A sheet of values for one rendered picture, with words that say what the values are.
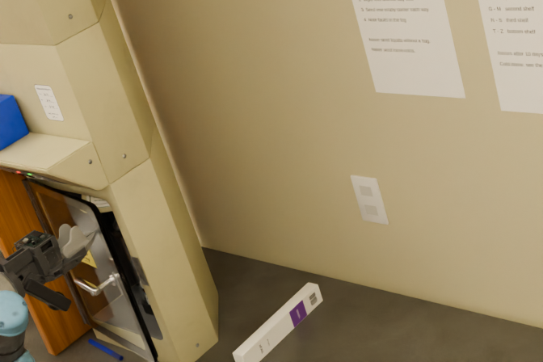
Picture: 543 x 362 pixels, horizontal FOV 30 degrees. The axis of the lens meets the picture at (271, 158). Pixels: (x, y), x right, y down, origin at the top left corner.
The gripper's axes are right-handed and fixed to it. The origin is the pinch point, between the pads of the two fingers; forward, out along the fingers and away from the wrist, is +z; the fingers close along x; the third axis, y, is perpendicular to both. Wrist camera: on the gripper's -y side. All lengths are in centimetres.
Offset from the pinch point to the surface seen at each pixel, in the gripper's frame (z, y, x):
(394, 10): 49, 29, -50
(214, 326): 17.9, -34.1, -3.7
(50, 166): -4.1, 19.9, -4.2
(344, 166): 49, -8, -26
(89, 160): 3.7, 16.8, -4.8
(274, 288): 38, -37, -3
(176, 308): 9.9, -23.0, -4.7
